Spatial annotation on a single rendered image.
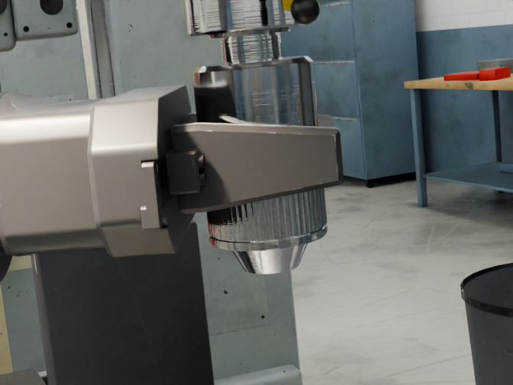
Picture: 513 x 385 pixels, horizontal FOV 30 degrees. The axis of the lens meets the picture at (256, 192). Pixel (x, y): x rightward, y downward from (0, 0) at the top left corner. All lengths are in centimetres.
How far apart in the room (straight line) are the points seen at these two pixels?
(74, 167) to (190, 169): 4
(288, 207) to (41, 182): 9
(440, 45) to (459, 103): 50
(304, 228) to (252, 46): 7
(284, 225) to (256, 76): 6
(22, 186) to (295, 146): 10
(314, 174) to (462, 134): 732
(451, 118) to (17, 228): 745
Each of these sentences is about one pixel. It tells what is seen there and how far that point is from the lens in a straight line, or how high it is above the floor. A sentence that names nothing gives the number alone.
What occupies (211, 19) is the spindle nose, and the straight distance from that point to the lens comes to 35.
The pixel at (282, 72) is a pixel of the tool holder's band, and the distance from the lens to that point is 35.
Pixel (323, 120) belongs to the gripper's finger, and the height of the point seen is 124.
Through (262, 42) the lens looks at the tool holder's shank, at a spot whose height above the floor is 128.
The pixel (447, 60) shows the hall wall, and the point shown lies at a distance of 773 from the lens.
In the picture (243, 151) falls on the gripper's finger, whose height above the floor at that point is 124.
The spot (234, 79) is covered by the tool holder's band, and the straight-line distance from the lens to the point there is 35.
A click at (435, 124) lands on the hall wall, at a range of 796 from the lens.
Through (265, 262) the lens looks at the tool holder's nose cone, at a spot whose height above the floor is 119.
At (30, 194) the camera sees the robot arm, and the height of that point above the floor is 123.
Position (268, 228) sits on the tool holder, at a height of 121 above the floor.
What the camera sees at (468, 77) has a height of 90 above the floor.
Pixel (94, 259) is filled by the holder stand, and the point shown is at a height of 113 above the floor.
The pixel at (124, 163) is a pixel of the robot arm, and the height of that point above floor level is 124.
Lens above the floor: 128
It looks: 9 degrees down
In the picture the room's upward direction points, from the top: 6 degrees counter-clockwise
